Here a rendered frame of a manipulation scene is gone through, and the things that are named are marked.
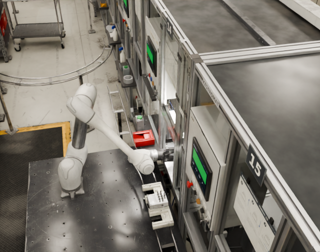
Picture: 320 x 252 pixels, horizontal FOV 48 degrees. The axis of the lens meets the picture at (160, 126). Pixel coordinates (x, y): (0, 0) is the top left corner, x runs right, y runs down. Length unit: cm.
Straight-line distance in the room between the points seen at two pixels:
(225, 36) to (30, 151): 295
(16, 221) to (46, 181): 80
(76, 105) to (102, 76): 319
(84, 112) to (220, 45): 99
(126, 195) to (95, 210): 26
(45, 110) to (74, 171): 232
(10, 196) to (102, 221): 149
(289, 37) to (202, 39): 47
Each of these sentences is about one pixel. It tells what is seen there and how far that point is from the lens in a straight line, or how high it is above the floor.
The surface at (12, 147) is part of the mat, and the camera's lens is 451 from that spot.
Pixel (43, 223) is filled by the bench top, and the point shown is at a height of 68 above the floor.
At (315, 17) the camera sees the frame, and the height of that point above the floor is 207.
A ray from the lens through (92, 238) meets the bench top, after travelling 264.
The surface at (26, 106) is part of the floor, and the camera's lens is 514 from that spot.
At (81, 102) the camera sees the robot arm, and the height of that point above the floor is 149.
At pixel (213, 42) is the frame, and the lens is 195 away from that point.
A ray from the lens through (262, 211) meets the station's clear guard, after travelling 131.
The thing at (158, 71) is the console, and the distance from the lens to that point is 248.
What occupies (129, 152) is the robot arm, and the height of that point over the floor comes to 121.
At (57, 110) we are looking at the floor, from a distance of 495.
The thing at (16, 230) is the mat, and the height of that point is 1.
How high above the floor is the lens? 286
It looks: 39 degrees down
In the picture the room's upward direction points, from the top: 1 degrees clockwise
